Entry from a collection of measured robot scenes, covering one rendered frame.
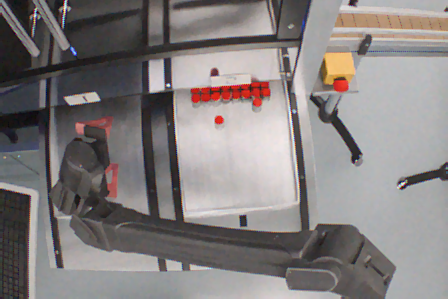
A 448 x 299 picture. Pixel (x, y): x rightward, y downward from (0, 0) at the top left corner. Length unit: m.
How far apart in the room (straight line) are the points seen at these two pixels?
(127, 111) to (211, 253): 0.71
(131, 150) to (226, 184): 0.23
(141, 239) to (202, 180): 0.55
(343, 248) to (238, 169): 0.70
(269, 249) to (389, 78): 1.82
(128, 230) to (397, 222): 1.65
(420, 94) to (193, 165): 1.40
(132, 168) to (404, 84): 1.46
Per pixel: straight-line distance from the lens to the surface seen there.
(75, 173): 0.81
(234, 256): 0.72
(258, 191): 1.31
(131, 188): 1.33
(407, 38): 1.47
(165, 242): 0.76
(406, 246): 2.31
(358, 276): 0.66
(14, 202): 1.49
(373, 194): 2.28
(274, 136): 1.34
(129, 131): 1.36
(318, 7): 0.93
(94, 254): 1.34
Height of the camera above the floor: 2.18
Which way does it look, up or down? 75 degrees down
